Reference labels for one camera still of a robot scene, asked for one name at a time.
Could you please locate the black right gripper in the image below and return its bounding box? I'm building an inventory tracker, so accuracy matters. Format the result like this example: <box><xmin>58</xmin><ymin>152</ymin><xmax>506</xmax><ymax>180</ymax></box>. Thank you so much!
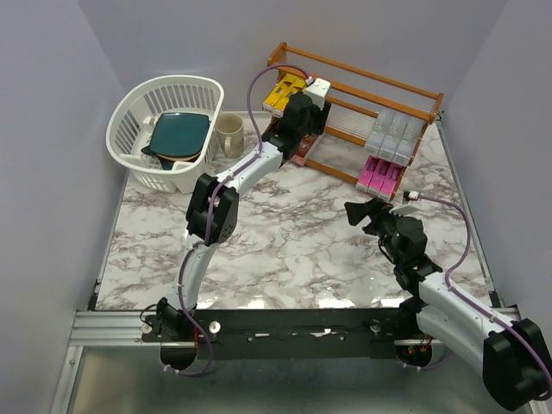
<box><xmin>345</xmin><ymin>196</ymin><xmax>410</xmax><ymax>265</ymax></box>

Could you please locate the yellow Curaprox box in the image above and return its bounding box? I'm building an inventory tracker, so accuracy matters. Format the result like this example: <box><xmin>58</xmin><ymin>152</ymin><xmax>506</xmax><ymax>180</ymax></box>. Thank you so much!
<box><xmin>273</xmin><ymin>74</ymin><xmax>306</xmax><ymax>117</ymax></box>
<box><xmin>263</xmin><ymin>74</ymin><xmax>304</xmax><ymax>117</ymax></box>
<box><xmin>315</xmin><ymin>102</ymin><xmax>331</xmax><ymax>135</ymax></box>

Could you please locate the pink Curaprox box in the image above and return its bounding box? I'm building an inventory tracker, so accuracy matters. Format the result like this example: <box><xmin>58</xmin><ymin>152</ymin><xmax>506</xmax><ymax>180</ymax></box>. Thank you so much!
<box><xmin>356</xmin><ymin>156</ymin><xmax>380</xmax><ymax>192</ymax></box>
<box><xmin>379</xmin><ymin>163</ymin><xmax>405</xmax><ymax>201</ymax></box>
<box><xmin>367</xmin><ymin>160</ymin><xmax>391</xmax><ymax>196</ymax></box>

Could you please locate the silver toothpaste box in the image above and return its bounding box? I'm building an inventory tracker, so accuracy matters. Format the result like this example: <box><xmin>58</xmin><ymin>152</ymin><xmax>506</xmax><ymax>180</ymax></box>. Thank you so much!
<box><xmin>392</xmin><ymin>117</ymin><xmax>424</xmax><ymax>166</ymax></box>
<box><xmin>378</xmin><ymin>112</ymin><xmax>410</xmax><ymax>162</ymax></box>
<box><xmin>364</xmin><ymin>109</ymin><xmax>395</xmax><ymax>157</ymax></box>

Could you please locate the red Muesrgtei toothpaste box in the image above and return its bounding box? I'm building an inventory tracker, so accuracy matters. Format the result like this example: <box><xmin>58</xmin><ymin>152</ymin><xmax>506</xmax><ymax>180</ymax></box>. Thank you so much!
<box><xmin>291</xmin><ymin>135</ymin><xmax>321</xmax><ymax>166</ymax></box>

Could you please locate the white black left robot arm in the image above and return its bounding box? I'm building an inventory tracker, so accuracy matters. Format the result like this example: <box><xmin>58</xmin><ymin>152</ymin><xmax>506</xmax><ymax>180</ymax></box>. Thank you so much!
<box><xmin>154</xmin><ymin>91</ymin><xmax>331</xmax><ymax>341</ymax></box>

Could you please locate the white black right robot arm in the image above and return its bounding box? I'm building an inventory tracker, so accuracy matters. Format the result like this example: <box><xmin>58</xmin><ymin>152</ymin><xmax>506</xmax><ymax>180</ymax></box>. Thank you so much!
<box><xmin>345</xmin><ymin>198</ymin><xmax>551</xmax><ymax>411</ymax></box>

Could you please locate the orange wooden shelf rack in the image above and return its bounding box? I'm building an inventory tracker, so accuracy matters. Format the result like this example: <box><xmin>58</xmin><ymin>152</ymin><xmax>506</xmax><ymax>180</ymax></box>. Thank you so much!
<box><xmin>260</xmin><ymin>41</ymin><xmax>445</xmax><ymax>186</ymax></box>

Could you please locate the beige ceramic mug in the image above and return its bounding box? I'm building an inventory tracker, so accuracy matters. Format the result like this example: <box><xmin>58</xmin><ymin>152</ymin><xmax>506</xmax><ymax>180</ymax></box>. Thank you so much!
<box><xmin>215</xmin><ymin>112</ymin><xmax>245</xmax><ymax>159</ymax></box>

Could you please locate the teal square plate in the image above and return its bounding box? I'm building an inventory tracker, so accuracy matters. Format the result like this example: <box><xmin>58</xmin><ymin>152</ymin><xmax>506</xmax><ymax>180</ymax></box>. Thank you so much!
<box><xmin>149</xmin><ymin>112</ymin><xmax>210</xmax><ymax>158</ymax></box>

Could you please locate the white plastic dish basket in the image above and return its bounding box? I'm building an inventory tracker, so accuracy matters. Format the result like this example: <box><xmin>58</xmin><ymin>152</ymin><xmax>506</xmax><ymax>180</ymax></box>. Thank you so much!
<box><xmin>105</xmin><ymin>75</ymin><xmax>224</xmax><ymax>193</ymax></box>

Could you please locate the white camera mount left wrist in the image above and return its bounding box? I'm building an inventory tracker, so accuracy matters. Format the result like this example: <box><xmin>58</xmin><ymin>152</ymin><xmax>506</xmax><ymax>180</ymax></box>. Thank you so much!
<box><xmin>304</xmin><ymin>78</ymin><xmax>331</xmax><ymax>110</ymax></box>

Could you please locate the white camera mount wrist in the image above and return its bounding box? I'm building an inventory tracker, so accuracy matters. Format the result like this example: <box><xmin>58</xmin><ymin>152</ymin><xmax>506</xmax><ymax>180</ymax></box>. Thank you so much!
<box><xmin>389</xmin><ymin>191</ymin><xmax>420</xmax><ymax>216</ymax></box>
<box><xmin>304</xmin><ymin>78</ymin><xmax>331</xmax><ymax>110</ymax></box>

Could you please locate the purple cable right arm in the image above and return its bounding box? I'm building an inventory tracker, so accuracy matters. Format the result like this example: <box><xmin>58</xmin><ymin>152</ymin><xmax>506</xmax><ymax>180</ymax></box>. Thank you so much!
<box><xmin>405</xmin><ymin>192</ymin><xmax>552</xmax><ymax>385</ymax></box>

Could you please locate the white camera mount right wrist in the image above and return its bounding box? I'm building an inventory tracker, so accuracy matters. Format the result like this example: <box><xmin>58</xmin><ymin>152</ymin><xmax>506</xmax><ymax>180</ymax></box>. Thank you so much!
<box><xmin>389</xmin><ymin>191</ymin><xmax>420</xmax><ymax>216</ymax></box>

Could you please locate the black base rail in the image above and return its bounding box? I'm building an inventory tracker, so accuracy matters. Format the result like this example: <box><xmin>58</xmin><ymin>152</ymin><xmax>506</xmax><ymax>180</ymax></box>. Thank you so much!
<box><xmin>141</xmin><ymin>307</ymin><xmax>432</xmax><ymax>361</ymax></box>

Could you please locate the aluminium frame rail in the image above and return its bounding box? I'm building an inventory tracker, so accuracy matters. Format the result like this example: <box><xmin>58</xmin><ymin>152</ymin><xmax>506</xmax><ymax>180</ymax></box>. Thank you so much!
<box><xmin>47</xmin><ymin>304</ymin><xmax>540</xmax><ymax>414</ymax></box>

